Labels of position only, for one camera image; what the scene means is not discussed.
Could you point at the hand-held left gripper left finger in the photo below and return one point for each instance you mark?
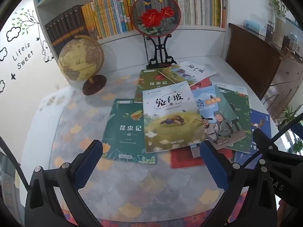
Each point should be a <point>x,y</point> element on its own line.
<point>86,167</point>

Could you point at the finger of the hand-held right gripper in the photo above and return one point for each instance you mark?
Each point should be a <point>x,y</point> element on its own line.
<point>262,141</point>

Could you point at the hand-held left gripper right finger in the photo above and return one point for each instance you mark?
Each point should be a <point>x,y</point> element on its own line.
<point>214,167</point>

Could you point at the dark blue bird book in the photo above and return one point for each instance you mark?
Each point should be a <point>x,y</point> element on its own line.
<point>259,120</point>

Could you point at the plain red cover book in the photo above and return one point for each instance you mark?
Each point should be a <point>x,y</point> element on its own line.
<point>184,158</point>

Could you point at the dark forest cover book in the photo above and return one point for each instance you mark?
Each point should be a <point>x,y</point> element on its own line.
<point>239,113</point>

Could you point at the blue book with two men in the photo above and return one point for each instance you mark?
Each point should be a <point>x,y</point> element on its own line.
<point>213,123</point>

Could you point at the dark green leafy book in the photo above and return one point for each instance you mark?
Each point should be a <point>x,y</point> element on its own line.
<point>127,132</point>

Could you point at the pale book with meadow picture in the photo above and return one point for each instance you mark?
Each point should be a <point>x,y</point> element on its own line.
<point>191,69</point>
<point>170,118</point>

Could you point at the olive green red insect book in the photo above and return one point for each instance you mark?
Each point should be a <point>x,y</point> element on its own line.
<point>148,82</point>

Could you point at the row of dark and yellow books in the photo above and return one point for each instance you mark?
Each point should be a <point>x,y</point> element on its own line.
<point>101,19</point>

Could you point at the row of pale upright books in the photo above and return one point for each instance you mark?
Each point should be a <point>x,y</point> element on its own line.
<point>196,7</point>

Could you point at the small potted plant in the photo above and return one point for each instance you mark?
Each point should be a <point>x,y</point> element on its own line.
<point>288,118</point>

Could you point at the floral patterned cloth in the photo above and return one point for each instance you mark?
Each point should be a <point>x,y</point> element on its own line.
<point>189,220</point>

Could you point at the brown wooden cabinet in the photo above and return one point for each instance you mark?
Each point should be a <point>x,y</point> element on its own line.
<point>255,56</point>

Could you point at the yellow desk globe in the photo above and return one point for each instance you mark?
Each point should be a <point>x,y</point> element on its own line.
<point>80,56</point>

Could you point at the tall potted plant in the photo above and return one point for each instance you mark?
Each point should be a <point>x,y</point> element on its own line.
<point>279,26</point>

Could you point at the light blue tissue box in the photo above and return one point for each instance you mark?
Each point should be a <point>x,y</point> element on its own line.
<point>254,24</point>

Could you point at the round embroidered fan on stand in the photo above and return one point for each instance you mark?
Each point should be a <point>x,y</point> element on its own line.
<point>153,16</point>

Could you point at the wall sticker decals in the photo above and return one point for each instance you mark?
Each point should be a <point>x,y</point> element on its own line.
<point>46,49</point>

